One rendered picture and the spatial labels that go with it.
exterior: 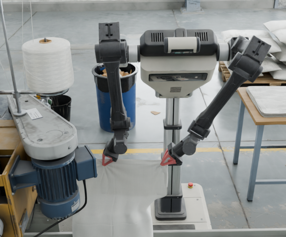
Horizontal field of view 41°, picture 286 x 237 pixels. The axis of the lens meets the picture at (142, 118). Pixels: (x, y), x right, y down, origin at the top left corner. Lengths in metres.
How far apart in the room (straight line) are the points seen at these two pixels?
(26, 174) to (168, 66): 0.91
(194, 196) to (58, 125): 1.67
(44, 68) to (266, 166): 2.77
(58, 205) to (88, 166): 0.17
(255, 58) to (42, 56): 0.74
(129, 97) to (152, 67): 2.06
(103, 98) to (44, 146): 2.73
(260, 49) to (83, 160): 0.75
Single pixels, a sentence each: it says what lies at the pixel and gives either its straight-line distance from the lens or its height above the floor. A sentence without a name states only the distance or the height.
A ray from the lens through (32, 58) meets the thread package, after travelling 1.33.
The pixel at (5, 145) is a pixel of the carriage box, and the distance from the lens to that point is 1.49.
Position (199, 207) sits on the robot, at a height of 0.26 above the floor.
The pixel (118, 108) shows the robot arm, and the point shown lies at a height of 1.37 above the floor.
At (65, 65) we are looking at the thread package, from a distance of 1.34.
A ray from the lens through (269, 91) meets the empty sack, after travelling 3.28.
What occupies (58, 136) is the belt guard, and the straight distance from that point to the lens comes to 1.32.
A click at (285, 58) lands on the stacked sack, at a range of 5.13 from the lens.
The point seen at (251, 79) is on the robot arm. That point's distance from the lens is 1.48.
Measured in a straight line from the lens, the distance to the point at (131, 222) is 1.90.
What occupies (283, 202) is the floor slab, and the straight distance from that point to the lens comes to 3.37.
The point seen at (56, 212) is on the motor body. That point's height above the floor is 1.13.
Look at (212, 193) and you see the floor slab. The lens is 3.33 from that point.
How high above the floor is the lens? 2.07
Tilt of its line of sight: 28 degrees down
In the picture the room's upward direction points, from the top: 1 degrees counter-clockwise
